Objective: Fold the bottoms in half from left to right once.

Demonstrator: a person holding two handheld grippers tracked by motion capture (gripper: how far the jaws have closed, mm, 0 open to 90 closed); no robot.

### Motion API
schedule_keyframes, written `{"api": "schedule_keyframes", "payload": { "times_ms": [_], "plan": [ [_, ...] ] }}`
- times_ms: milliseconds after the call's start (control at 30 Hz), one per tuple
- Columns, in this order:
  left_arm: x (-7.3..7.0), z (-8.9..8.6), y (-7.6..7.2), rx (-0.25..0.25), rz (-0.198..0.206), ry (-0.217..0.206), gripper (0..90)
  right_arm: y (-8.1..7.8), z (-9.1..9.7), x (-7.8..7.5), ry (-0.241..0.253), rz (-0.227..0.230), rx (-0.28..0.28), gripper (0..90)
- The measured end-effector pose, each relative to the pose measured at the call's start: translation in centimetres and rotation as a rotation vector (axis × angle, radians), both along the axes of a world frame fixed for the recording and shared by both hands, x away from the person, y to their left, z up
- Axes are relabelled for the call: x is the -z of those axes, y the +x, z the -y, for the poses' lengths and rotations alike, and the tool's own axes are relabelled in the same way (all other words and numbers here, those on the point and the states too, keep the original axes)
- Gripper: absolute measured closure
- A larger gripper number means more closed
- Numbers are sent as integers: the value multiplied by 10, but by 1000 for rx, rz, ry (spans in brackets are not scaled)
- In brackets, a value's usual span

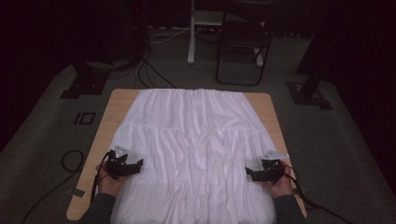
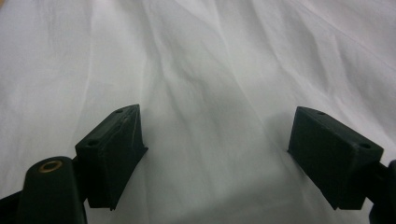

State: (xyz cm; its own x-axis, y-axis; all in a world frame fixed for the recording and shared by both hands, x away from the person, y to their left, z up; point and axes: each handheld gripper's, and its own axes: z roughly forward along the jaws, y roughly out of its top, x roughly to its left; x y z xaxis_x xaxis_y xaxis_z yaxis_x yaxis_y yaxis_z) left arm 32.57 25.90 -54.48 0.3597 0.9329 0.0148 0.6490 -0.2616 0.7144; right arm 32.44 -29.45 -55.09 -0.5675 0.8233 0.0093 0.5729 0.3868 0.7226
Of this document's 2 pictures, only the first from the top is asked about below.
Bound white floor cable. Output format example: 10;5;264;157
148;27;191;44

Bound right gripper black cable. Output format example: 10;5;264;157
281;162;354;224

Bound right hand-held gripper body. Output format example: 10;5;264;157
261;149;290;185

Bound person's left hand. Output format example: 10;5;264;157
95;164;129;199

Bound white metal stand frame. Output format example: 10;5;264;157
186;0;265;68

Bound black folding chair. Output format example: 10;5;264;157
215;18;274;88

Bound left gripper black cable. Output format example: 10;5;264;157
90;149;116;203

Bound person's right hand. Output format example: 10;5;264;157
262;160;295;199

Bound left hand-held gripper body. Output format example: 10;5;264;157
104;144;132;181

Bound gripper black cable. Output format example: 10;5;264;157
90;149;116;203
281;162;354;224

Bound black stand with flat base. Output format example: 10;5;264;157
286;0;333;111

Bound black looped floor cable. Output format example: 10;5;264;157
21;149;85;224

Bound black stand with square base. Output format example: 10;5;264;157
60;60;110;100

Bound black floor cables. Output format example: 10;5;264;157
134;43;177;91

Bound white pleated skirt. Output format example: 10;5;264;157
107;88;278;224

